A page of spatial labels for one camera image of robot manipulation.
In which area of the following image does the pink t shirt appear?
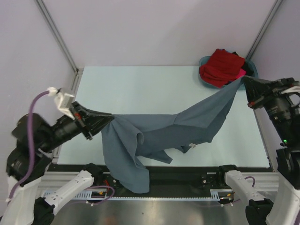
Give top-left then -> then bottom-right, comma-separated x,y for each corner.
231,68 -> 246,82

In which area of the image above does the left aluminium frame post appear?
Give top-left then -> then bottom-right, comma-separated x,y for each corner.
34,0 -> 79,74

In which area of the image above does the black t shirt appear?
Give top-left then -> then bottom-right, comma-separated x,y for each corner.
228,52 -> 253,80

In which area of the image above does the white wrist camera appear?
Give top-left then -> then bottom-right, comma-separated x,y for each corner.
47,87 -> 75,120
281,85 -> 300,94

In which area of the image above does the right aluminium frame post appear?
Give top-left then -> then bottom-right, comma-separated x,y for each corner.
246,0 -> 285,60

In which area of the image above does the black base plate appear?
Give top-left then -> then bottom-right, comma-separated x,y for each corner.
93,164 -> 274,198

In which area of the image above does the grey slotted cable duct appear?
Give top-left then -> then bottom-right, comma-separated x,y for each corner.
41,190 -> 234,201

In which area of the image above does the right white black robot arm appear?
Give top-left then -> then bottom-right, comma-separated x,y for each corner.
216,76 -> 300,225

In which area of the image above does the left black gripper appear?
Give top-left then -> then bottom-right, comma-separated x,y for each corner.
41,99 -> 116,150

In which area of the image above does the red t shirt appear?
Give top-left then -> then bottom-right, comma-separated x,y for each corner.
199,49 -> 245,88

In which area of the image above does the teal plastic basket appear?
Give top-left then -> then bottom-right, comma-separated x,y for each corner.
198,56 -> 258,89

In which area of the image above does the aluminium frame post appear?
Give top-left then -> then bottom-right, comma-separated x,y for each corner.
246,0 -> 285,60
34,0 -> 79,74

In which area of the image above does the aluminium front rail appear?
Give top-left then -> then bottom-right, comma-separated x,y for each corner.
38,172 -> 279,195

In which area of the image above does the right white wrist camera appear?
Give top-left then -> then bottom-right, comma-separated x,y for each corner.
281,85 -> 300,94

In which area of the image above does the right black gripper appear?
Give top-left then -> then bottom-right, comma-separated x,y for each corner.
240,74 -> 300,142

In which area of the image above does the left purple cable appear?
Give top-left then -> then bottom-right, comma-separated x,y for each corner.
7,91 -> 115,204

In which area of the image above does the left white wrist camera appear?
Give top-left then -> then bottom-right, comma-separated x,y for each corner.
47,87 -> 75,120

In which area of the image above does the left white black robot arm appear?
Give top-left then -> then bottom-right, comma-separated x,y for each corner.
0,102 -> 114,225

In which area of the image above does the grey-blue t shirt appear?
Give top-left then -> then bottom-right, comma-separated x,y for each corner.
101,79 -> 242,194

